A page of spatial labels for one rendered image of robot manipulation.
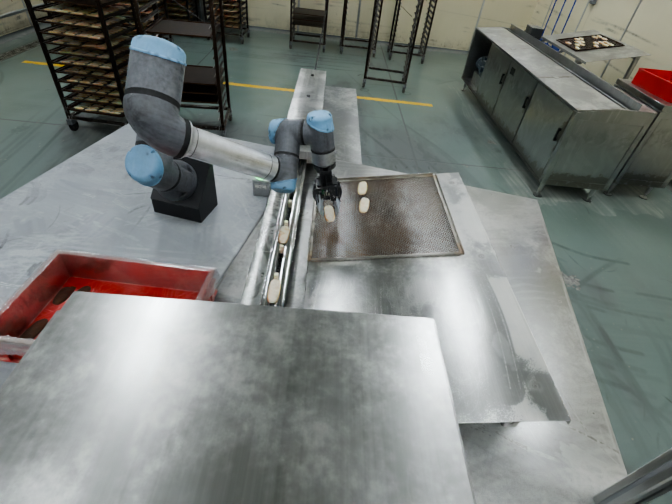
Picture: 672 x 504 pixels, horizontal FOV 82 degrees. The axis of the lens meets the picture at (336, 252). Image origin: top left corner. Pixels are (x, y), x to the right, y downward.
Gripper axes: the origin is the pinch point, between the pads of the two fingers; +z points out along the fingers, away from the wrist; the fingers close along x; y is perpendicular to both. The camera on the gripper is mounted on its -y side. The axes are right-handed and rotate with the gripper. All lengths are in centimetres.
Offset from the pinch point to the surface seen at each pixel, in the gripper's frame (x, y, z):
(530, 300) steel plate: 64, 30, 26
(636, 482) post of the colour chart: 52, 90, 10
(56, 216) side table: -98, -13, -3
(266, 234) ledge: -23.1, 1.2, 6.0
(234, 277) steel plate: -33.5, 18.6, 8.8
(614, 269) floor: 207, -73, 131
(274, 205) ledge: -20.6, -17.0, 6.1
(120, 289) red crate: -66, 24, 3
